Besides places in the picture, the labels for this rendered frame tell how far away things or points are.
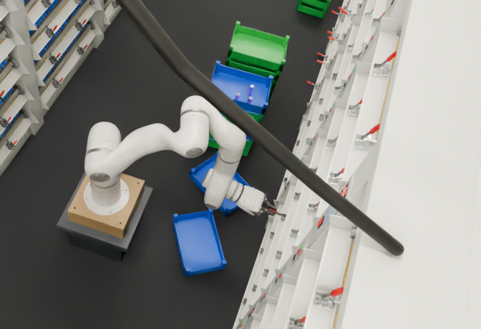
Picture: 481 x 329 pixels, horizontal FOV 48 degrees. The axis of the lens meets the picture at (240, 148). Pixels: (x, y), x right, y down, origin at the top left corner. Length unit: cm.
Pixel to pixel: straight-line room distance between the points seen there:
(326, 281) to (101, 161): 105
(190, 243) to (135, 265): 29
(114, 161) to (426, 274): 127
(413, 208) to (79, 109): 234
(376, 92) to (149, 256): 155
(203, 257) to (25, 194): 93
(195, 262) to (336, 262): 156
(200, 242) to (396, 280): 187
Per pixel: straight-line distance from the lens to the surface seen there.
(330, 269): 120
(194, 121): 183
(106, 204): 233
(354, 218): 89
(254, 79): 281
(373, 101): 149
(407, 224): 102
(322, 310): 116
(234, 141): 190
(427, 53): 131
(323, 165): 180
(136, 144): 193
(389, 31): 171
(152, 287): 264
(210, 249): 273
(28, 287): 266
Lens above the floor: 250
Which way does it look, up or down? 55 degrees down
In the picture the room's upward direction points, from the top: 21 degrees clockwise
